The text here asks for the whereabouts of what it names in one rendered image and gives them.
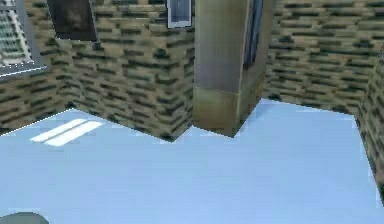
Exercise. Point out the grey green rounded object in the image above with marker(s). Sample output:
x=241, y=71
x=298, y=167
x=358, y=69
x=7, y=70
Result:
x=21, y=219

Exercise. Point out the white framed picture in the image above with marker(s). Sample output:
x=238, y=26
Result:
x=179, y=12

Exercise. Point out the dark framed picture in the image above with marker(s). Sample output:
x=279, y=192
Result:
x=71, y=18

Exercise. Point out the tall olive grey fridge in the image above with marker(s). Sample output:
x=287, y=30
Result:
x=223, y=66

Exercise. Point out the grey framed window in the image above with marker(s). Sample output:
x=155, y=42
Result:
x=13, y=36

